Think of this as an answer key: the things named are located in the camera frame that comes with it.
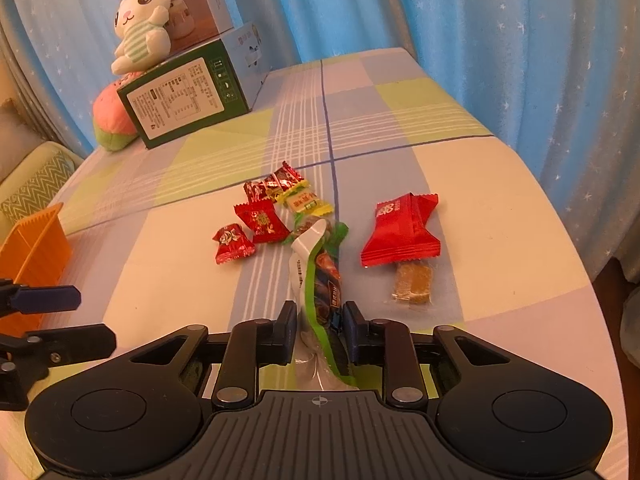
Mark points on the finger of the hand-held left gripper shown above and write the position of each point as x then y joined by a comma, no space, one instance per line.
47,299
70,342

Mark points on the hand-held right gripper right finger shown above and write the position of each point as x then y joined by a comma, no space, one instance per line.
354,332

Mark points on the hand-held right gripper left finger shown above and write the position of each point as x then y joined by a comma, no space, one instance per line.
286,332

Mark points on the orange plastic tray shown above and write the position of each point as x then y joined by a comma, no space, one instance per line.
35,250

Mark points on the long green snack packet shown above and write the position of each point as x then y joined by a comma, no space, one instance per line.
320,270

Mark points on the brown candy clear wrapper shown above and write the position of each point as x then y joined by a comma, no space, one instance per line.
411,282

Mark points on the red candy round print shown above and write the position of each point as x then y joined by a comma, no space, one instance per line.
232,244

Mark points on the large red snack packet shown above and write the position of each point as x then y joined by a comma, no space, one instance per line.
400,232

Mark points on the red candy large character print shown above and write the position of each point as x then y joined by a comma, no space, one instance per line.
262,222

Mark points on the yellow green candy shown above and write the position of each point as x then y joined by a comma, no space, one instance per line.
305,202

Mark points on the dark red foil candy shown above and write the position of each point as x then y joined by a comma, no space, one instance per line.
260,189

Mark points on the red and gold candy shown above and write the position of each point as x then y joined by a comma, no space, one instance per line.
287,176

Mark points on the green chevron cushion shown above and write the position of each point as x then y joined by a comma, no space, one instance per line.
35,192

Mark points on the pale green sofa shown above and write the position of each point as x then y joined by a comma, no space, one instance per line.
55,152

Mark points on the pink and green plush toy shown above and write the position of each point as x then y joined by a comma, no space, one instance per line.
112,120

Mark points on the checked tablecloth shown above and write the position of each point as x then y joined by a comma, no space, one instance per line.
400,125

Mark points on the grey curtain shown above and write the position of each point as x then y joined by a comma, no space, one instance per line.
35,75

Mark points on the green carton box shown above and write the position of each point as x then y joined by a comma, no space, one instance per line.
185,95

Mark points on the white rabbit plush toy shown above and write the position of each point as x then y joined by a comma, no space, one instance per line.
142,25

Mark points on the blue star curtain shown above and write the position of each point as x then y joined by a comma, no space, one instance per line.
500,35

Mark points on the white plant print box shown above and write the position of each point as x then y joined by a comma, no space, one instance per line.
200,0

